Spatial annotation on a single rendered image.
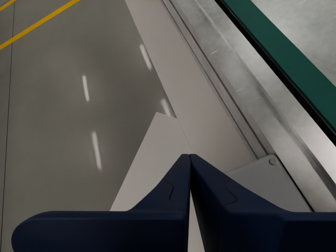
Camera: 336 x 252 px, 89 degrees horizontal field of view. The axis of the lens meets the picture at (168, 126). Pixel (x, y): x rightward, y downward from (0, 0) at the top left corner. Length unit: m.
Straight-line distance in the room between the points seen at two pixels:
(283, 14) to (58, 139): 1.75
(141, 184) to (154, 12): 0.40
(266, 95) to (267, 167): 0.08
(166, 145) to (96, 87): 1.51
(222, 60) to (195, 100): 0.11
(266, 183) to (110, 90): 1.55
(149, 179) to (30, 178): 1.70
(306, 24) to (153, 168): 0.31
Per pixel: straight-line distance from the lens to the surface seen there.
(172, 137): 0.31
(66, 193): 1.64
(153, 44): 0.43
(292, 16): 0.35
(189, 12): 0.30
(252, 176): 0.19
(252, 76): 0.23
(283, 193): 0.19
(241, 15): 0.30
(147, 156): 0.31
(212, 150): 0.29
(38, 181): 1.87
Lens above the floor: 1.14
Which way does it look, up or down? 65 degrees down
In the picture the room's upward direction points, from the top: 42 degrees counter-clockwise
